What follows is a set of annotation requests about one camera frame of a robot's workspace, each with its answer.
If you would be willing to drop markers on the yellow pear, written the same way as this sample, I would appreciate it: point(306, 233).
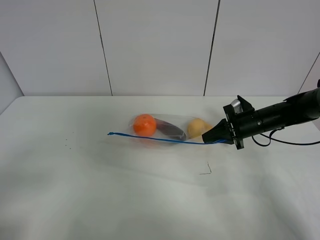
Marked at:
point(197, 127)

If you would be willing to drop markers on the dark purple eggplant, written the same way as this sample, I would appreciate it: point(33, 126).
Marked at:
point(170, 130)

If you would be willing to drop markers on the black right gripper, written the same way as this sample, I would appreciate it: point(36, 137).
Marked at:
point(241, 126)

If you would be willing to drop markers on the orange fruit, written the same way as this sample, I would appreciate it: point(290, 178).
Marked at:
point(144, 125)

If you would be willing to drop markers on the clear zip bag blue seal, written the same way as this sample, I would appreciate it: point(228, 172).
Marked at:
point(121, 133)

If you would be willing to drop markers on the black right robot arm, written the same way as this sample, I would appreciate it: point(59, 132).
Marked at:
point(297, 109)

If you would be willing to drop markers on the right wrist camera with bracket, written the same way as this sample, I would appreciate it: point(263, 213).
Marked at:
point(241, 106)

